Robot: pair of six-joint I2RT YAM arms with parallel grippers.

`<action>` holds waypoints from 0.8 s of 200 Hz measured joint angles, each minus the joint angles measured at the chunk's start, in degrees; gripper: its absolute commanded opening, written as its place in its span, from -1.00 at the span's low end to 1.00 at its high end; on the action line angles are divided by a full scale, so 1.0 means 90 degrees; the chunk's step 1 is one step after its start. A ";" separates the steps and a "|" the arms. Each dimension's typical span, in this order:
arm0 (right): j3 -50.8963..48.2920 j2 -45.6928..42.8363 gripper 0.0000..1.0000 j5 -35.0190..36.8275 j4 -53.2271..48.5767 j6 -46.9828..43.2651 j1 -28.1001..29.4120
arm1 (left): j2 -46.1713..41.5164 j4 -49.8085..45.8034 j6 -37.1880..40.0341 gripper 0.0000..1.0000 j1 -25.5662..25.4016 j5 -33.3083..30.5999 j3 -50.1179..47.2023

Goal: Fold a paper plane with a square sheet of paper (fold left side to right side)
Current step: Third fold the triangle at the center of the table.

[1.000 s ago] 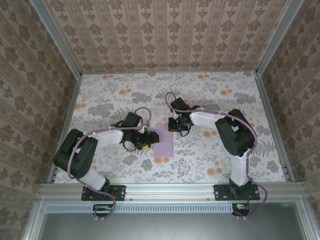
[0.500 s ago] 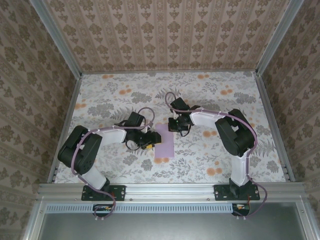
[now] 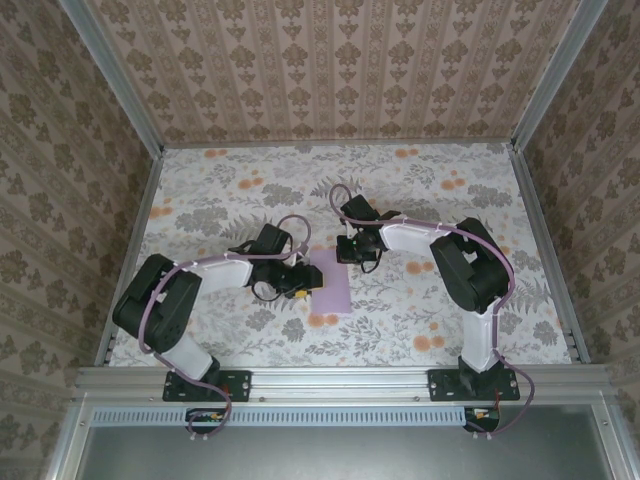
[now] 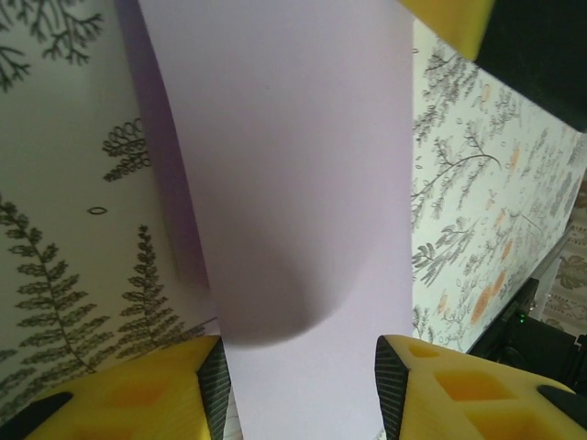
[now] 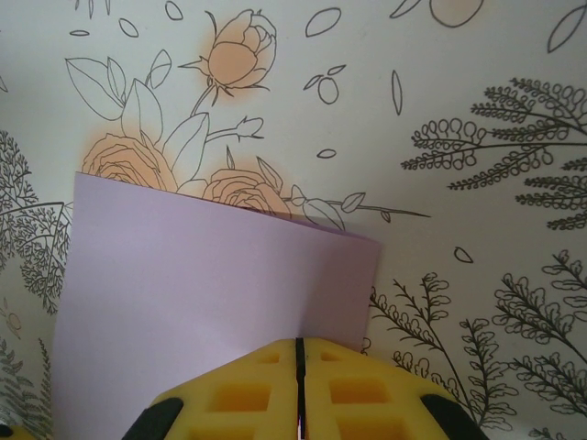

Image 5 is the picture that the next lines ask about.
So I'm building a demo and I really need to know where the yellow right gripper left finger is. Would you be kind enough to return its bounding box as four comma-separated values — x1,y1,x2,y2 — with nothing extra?
121,336,302,440

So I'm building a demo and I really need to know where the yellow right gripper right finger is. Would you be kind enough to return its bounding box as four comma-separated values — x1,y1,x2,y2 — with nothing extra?
300,337,485,440

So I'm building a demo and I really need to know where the purple square paper sheet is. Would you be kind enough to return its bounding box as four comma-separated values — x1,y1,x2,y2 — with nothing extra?
50,171,382,440

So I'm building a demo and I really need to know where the floral patterned table cover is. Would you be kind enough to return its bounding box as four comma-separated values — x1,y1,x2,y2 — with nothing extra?
0,0,587,440

